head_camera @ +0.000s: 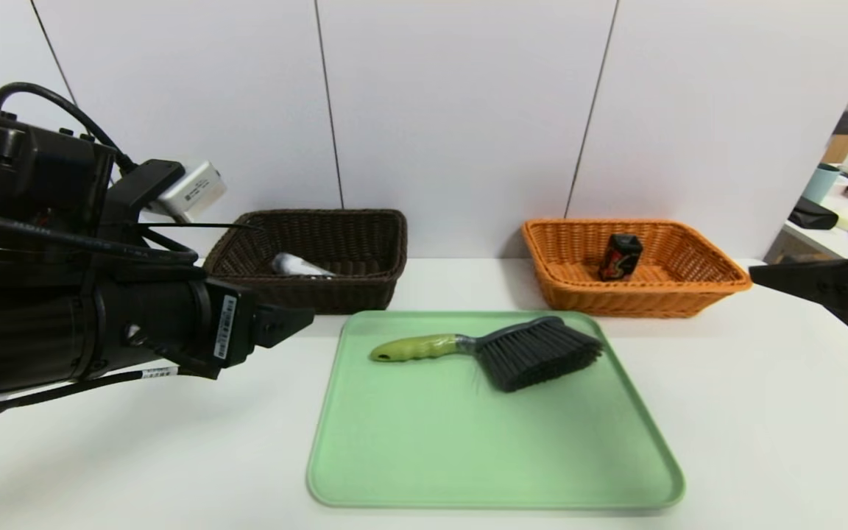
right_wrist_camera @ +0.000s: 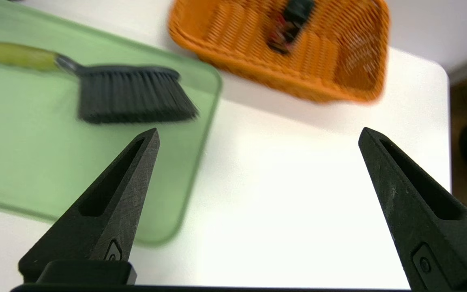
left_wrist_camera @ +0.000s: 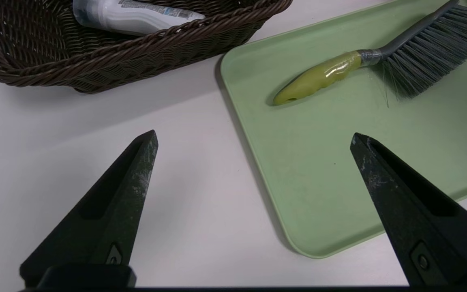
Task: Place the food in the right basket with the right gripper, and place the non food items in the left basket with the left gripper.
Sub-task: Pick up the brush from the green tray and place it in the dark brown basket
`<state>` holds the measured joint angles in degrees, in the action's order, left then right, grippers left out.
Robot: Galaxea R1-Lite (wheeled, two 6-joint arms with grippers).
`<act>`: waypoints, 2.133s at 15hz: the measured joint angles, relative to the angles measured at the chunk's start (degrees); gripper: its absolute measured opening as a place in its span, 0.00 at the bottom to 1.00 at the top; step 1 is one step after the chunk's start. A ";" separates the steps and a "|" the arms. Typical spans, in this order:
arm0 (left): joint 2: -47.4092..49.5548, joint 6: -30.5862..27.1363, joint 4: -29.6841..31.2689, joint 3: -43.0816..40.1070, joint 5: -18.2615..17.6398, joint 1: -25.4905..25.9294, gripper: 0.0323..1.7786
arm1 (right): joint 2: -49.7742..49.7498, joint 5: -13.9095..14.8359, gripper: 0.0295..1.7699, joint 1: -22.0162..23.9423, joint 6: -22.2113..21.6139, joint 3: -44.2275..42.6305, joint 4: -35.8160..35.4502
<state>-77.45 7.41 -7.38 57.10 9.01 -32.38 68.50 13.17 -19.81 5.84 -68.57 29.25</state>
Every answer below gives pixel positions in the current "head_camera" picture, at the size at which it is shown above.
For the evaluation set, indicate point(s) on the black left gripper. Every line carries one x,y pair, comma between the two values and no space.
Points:
231,327

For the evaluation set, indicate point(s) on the white plastic bottle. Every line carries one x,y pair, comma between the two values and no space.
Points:
295,265

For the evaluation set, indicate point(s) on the black red gum box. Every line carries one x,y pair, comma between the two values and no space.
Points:
621,258

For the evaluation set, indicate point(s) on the dark brown wicker basket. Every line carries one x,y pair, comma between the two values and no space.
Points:
365,294

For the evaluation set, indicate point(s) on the orange wicker basket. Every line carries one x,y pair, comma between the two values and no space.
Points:
689,294

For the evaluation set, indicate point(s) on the white side table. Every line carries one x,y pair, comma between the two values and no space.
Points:
821,246

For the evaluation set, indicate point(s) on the black pouch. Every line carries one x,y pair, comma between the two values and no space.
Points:
813,215

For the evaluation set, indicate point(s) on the teal cup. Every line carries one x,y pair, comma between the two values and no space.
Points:
820,184

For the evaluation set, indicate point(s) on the light green plastic tray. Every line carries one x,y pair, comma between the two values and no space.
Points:
505,456

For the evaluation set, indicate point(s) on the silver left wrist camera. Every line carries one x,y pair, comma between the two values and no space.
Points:
192,190

